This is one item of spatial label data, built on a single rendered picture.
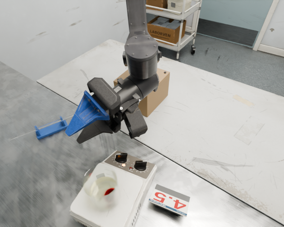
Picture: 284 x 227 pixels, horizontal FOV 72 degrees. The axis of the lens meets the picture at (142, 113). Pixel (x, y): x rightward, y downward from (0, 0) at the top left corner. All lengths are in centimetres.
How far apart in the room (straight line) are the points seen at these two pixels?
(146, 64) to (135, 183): 26
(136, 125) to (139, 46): 14
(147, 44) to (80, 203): 34
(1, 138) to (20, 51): 114
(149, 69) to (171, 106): 39
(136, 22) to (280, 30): 285
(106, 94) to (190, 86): 56
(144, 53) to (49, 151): 45
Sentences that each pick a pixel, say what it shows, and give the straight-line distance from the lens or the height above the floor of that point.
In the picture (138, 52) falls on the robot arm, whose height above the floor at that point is 124.
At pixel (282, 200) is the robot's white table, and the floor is 90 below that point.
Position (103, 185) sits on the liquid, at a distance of 42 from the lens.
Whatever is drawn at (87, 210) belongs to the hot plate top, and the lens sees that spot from 45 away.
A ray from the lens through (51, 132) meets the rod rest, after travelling 70.
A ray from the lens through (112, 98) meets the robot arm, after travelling 30.
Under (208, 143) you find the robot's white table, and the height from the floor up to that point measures 90.
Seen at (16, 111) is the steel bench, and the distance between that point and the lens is 85.
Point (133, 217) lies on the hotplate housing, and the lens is 46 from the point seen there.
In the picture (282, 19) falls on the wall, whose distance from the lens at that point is 316.
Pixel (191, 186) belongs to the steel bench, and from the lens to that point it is 56.
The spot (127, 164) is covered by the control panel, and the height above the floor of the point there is 95.
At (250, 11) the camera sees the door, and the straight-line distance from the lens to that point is 317.
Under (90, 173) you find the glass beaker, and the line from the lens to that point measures 40.
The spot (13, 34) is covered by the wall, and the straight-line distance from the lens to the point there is 180.
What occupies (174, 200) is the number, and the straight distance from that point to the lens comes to 52.
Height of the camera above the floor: 140
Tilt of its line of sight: 46 degrees down
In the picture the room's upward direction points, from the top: 2 degrees counter-clockwise
